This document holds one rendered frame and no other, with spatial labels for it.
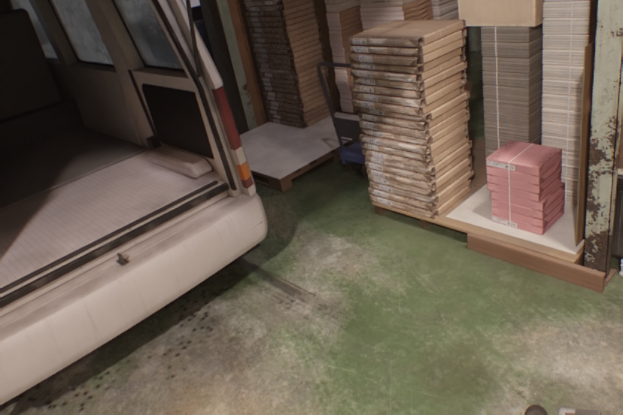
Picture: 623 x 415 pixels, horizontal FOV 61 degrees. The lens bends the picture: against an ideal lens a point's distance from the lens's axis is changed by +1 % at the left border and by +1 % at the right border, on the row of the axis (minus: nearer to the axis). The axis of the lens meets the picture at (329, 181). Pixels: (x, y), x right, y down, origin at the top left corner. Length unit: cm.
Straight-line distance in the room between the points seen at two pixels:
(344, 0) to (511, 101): 211
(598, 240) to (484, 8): 129
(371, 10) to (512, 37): 198
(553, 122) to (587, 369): 127
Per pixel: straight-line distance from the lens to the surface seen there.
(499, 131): 316
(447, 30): 284
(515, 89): 302
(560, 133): 301
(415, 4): 462
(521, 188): 280
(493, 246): 283
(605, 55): 233
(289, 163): 401
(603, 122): 241
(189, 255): 244
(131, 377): 269
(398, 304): 260
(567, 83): 290
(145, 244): 247
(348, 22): 473
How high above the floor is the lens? 166
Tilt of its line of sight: 26 degrees down
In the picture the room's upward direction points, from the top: 11 degrees counter-clockwise
